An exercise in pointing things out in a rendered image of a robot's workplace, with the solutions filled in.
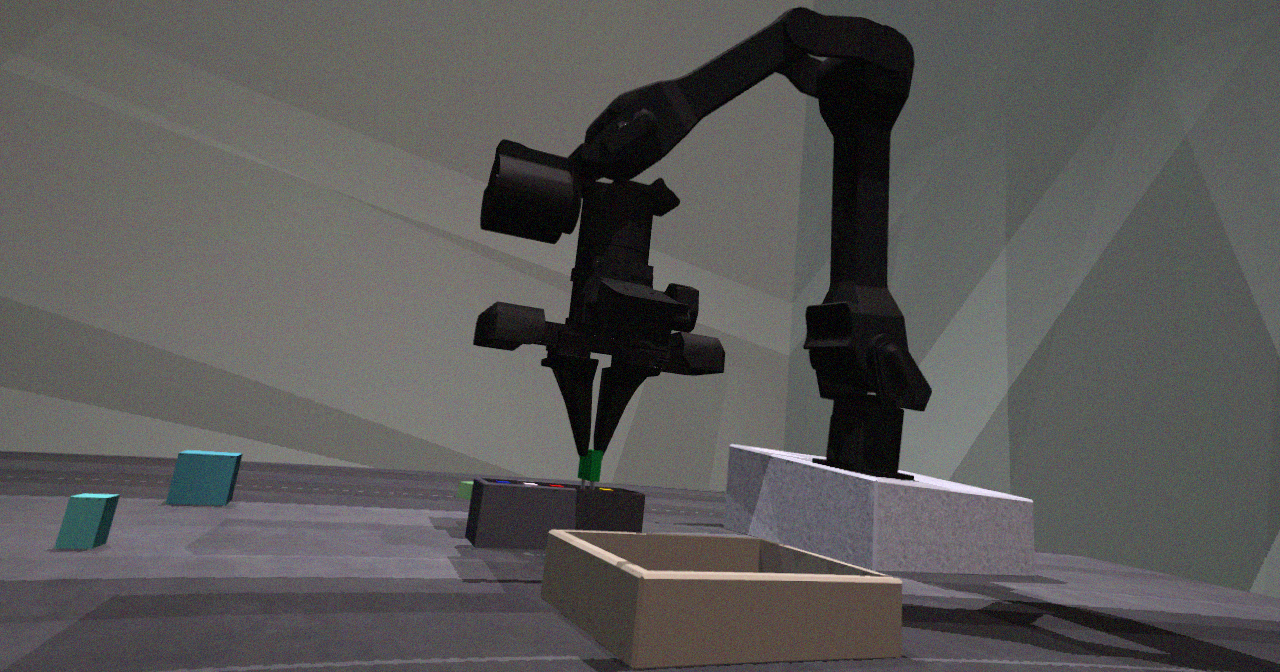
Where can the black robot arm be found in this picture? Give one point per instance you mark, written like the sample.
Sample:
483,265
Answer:
857,337

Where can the tan open tray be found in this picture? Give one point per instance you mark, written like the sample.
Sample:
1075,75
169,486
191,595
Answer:
666,600

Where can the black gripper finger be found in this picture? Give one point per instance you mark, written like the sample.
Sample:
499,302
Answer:
617,386
575,377

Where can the teal rectangular block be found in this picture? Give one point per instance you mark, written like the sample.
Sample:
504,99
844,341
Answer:
204,477
86,523

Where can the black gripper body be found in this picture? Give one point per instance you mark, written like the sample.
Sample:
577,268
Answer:
507,326

